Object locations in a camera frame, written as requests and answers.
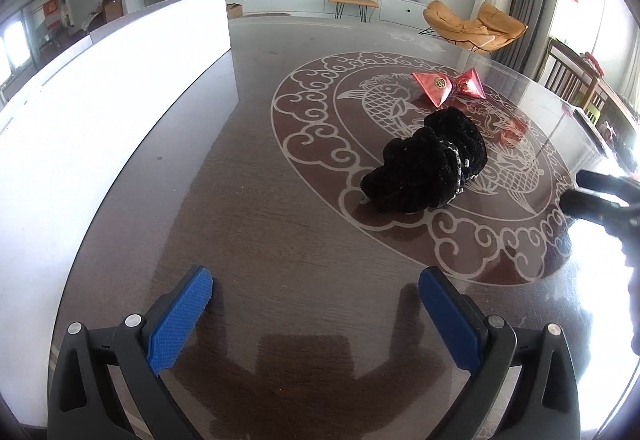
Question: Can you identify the black beaded velvet scrunchie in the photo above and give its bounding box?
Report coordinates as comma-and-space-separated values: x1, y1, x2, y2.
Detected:
361, 107, 488, 215

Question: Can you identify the wooden bench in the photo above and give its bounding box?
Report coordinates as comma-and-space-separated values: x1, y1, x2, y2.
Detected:
327, 0, 379, 22

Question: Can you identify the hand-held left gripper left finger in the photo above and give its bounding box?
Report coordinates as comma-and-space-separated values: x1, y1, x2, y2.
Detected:
47, 264, 215, 440

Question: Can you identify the wooden chair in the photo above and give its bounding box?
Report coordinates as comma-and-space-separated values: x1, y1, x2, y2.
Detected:
542, 37, 608, 108

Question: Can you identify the red cloth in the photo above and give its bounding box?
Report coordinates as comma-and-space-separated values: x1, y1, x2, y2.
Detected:
582, 51, 606, 76

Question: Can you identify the orange lounge chair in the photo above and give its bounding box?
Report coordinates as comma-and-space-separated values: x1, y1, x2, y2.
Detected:
423, 1, 528, 53

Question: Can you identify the white television cabinet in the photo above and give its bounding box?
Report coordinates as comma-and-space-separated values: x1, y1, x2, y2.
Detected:
225, 0, 436, 23

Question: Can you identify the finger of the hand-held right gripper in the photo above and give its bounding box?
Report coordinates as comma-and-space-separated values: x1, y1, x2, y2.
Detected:
575, 170, 640, 195
559, 190, 632, 222

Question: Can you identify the red packet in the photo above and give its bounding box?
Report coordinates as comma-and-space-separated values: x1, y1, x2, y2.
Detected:
411, 68, 486, 108

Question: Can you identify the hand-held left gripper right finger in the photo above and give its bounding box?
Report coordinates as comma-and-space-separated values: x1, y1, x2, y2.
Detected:
419, 266, 581, 440

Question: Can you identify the brown patterned desktop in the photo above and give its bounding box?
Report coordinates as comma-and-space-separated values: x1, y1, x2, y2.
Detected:
50, 12, 640, 440

